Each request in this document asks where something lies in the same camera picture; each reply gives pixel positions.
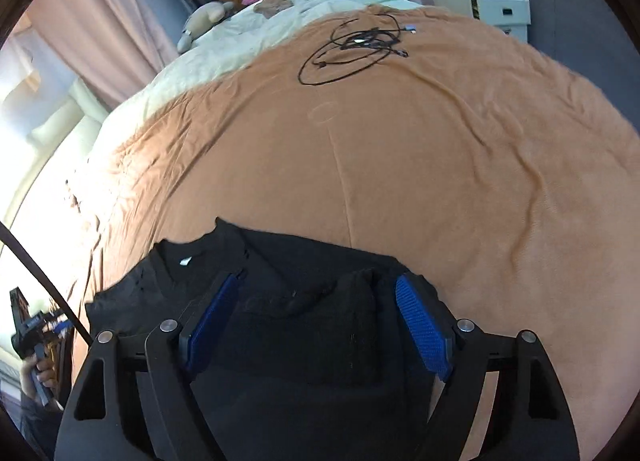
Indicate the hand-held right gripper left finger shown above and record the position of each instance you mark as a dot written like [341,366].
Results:
[215,321]

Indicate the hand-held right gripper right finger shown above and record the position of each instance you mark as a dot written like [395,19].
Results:
[422,326]

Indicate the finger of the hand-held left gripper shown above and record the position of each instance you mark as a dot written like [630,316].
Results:
[59,328]

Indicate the black t-shirt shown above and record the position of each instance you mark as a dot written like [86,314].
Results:
[310,331]

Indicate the person's left forearm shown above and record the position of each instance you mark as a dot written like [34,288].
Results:
[40,428]

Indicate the person's left hand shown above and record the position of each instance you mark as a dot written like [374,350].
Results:
[42,371]

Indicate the orange blanket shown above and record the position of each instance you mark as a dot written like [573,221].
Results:
[400,166]

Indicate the cream headboard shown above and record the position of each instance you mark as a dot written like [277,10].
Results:
[50,141]

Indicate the cream duvet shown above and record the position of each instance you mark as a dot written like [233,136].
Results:
[225,56]

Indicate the beige plush toy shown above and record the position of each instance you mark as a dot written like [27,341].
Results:
[207,21]

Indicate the white cabinet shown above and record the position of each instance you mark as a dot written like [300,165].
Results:
[492,11]

